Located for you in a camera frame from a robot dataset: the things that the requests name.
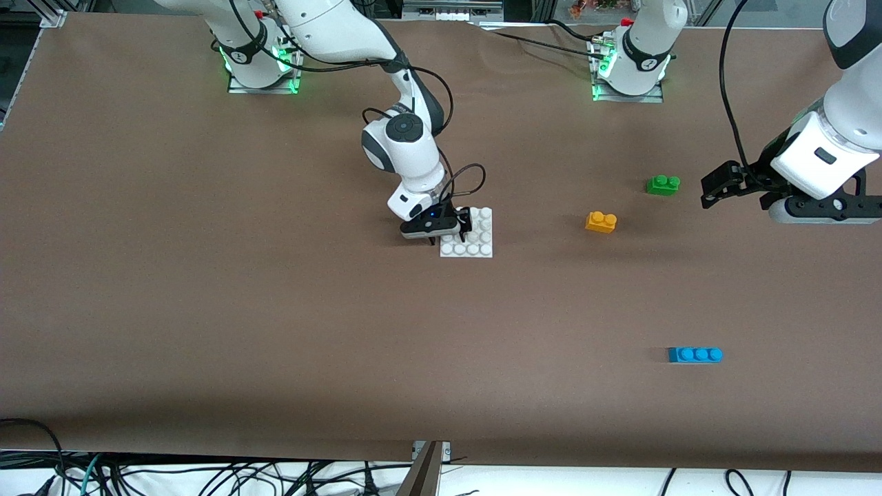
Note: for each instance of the white power strip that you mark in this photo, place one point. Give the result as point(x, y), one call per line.
point(448, 12)

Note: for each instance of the green toy block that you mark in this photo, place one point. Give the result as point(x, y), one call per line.
point(663, 186)

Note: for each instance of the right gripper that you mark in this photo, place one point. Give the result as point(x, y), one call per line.
point(463, 222)

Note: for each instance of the aluminium frame corner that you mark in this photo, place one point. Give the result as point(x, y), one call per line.
point(54, 18)

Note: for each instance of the blue toy block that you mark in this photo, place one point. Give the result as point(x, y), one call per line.
point(694, 355)

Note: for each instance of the white studded base plate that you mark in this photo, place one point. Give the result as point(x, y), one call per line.
point(479, 244)

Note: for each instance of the metal table bracket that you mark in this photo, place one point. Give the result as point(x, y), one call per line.
point(427, 475)

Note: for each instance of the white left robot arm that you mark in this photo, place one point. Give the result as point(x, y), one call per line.
point(648, 41)

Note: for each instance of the orange dried leaves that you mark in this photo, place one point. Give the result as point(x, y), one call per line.
point(586, 8)

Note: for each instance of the brown table cover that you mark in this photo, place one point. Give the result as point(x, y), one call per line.
point(413, 344)

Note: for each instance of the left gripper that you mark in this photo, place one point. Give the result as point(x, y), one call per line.
point(756, 176)

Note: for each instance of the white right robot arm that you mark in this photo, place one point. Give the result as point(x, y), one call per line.
point(331, 27)

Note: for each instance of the yellow toy block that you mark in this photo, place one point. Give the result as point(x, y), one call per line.
point(601, 223)

